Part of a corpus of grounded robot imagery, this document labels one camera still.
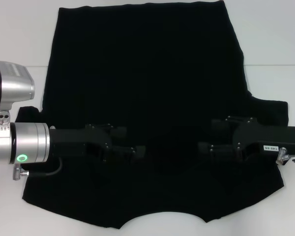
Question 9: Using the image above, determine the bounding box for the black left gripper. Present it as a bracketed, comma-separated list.
[49, 124, 147, 163]

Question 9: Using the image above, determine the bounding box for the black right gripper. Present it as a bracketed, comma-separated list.
[198, 116, 295, 163]

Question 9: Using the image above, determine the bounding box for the black shirt with FREE print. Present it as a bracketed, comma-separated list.
[15, 0, 289, 217]

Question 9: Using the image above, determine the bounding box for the right arm connector cable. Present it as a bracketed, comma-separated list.
[276, 147, 295, 169]

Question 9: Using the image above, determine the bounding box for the arm connector cable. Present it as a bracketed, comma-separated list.
[276, 147, 295, 169]
[13, 157, 63, 181]

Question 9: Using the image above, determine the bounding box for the left arm connector cable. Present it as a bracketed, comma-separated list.
[13, 157, 63, 181]

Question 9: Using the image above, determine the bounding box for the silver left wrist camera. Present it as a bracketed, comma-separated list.
[0, 60, 36, 132]

